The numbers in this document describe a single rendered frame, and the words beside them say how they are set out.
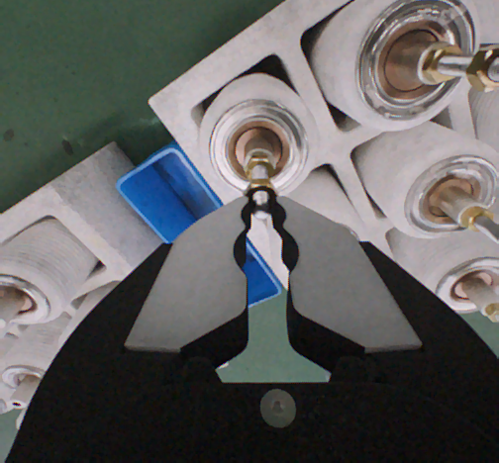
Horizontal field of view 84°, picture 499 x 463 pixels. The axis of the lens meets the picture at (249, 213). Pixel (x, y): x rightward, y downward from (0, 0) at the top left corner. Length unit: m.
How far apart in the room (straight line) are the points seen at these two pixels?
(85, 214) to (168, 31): 0.27
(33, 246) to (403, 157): 0.39
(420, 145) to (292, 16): 0.15
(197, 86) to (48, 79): 0.32
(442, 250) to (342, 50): 0.22
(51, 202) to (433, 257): 0.42
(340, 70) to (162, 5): 0.31
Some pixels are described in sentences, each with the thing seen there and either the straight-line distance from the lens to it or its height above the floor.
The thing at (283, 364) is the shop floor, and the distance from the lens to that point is 0.89.
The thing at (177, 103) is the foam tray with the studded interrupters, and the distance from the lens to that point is 0.29.
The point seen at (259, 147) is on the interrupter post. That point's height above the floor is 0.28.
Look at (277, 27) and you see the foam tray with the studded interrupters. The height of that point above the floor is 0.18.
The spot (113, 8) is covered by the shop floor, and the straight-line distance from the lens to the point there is 0.50.
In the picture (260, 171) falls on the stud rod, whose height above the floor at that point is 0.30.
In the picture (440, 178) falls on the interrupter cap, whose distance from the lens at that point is 0.27.
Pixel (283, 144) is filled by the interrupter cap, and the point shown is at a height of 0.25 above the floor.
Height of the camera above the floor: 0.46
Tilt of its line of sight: 60 degrees down
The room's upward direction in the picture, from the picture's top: 179 degrees counter-clockwise
